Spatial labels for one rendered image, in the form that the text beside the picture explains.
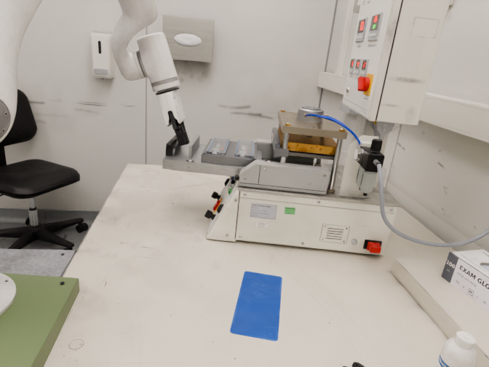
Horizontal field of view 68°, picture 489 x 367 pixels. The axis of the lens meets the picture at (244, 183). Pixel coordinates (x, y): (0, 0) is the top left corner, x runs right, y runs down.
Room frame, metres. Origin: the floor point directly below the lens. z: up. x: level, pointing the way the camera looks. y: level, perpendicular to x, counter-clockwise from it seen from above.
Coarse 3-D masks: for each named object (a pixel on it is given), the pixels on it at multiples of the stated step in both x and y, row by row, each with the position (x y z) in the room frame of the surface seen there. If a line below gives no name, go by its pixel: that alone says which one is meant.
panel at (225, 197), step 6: (228, 180) 1.24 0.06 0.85; (234, 186) 1.02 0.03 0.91; (222, 192) 1.23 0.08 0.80; (222, 198) 1.13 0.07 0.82; (228, 198) 0.99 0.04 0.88; (216, 210) 1.09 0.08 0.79; (222, 210) 0.98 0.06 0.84; (216, 216) 1.01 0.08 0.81; (210, 222) 1.05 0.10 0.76; (210, 228) 0.98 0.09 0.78
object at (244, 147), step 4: (240, 140) 1.22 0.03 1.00; (240, 144) 1.16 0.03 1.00; (244, 144) 1.16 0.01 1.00; (248, 144) 1.17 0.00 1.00; (252, 144) 1.17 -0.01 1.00; (236, 148) 1.11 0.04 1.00; (240, 148) 1.11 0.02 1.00; (244, 148) 1.12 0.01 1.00; (248, 148) 1.12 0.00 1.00; (252, 148) 1.12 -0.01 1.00; (236, 152) 1.05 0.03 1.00; (240, 152) 1.06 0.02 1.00; (244, 152) 1.06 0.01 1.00; (248, 152) 1.07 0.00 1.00; (252, 152) 1.07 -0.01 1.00
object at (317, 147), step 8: (280, 128) 1.21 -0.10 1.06; (280, 136) 1.09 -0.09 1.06; (296, 136) 1.11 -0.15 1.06; (304, 136) 1.11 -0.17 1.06; (312, 136) 1.14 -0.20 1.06; (288, 144) 1.02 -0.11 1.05; (296, 144) 1.02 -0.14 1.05; (304, 144) 1.02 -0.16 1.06; (312, 144) 1.03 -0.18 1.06; (320, 144) 1.04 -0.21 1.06; (328, 144) 1.05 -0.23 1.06; (296, 152) 1.03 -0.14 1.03; (304, 152) 1.03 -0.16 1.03; (312, 152) 1.02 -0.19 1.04; (320, 152) 1.02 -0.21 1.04; (328, 152) 1.02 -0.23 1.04
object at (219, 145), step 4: (212, 140) 1.18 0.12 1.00; (216, 140) 1.18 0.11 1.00; (220, 140) 1.19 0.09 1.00; (224, 140) 1.19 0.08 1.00; (228, 140) 1.20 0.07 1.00; (212, 144) 1.12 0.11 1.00; (216, 144) 1.12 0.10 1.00; (220, 144) 1.13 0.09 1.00; (224, 144) 1.13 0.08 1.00; (208, 148) 1.07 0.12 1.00; (212, 148) 1.08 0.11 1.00; (216, 148) 1.08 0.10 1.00; (220, 148) 1.08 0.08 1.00; (224, 148) 1.09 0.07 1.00
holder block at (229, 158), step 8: (208, 144) 1.15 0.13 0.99; (232, 144) 1.18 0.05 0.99; (256, 144) 1.22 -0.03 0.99; (232, 152) 1.08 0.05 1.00; (256, 152) 1.11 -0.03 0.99; (208, 160) 1.03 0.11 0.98; (216, 160) 1.03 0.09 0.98; (224, 160) 1.03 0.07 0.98; (232, 160) 1.03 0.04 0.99; (240, 160) 1.03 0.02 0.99; (248, 160) 1.03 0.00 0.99
